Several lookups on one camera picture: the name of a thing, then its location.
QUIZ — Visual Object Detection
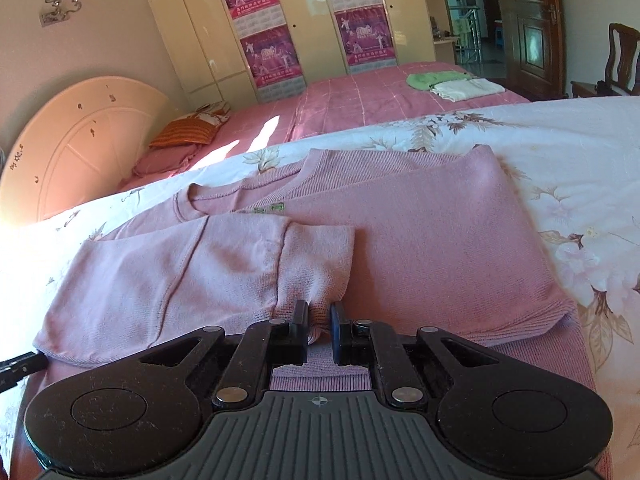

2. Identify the white floral bedsheet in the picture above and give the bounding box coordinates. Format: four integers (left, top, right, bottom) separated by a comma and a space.
0, 95, 640, 480

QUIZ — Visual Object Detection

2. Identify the cream arched headboard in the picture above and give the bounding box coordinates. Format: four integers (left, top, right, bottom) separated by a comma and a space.
0, 76, 170, 233

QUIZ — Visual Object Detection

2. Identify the pink pillow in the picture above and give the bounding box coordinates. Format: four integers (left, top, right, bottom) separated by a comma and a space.
131, 141, 202, 179

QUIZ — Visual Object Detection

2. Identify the dark wooden chair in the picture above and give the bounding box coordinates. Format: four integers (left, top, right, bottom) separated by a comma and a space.
570, 22, 640, 99

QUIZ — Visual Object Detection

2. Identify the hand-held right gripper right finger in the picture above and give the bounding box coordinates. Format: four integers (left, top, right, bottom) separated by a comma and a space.
330, 301, 502, 409

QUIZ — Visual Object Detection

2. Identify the orange striped pillow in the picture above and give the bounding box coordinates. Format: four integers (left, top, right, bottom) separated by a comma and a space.
148, 101, 232, 150

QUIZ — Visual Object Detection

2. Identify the pink checked bedsheet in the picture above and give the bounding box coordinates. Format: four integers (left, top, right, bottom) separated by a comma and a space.
117, 61, 532, 194

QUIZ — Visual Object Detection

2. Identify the green folded cloth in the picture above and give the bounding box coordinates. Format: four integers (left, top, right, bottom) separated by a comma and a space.
406, 70, 476, 94

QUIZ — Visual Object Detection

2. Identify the pink knit sweater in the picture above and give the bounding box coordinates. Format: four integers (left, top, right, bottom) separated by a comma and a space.
10, 144, 614, 480

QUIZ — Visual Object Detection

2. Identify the cream open shelf unit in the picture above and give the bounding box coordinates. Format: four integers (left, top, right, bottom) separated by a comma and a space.
417, 0, 462, 64

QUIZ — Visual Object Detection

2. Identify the white folded cloth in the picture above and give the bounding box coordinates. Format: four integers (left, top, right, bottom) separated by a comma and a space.
430, 78, 506, 104

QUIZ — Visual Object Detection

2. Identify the dark wooden door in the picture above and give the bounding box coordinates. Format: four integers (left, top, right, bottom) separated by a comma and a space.
492, 0, 569, 102

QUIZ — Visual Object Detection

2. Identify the metal stair railing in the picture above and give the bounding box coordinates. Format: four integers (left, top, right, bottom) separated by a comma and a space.
447, 5, 484, 64

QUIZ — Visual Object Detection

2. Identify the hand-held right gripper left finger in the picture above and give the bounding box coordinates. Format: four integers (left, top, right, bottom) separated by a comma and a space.
140, 300, 309, 409

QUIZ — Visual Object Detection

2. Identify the cream wardrobe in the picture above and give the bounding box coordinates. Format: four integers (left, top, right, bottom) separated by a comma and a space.
135, 0, 453, 100

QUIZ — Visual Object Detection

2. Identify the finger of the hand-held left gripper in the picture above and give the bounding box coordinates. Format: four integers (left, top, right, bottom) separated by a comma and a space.
0, 351, 49, 394

